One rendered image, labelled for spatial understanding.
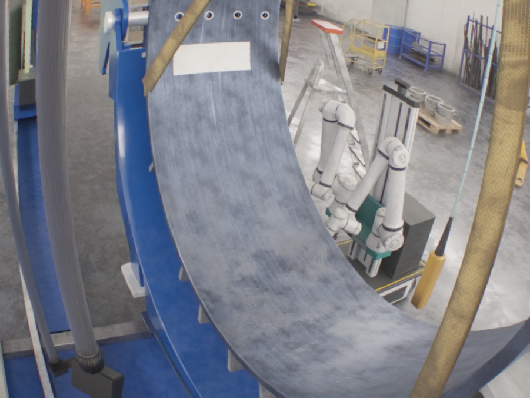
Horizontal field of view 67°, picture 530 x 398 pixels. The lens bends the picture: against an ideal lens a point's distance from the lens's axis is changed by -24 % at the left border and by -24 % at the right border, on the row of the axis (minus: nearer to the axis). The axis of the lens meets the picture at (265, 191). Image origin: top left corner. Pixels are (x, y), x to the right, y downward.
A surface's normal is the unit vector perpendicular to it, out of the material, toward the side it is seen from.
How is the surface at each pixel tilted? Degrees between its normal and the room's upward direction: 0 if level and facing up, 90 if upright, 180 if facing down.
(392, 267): 90
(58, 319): 0
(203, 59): 75
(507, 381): 16
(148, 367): 0
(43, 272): 0
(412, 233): 90
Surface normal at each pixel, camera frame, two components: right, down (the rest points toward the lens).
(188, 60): 0.47, 0.25
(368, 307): 0.07, -0.90
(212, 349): 0.18, -0.78
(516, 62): -0.91, -0.21
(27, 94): 0.47, 0.47
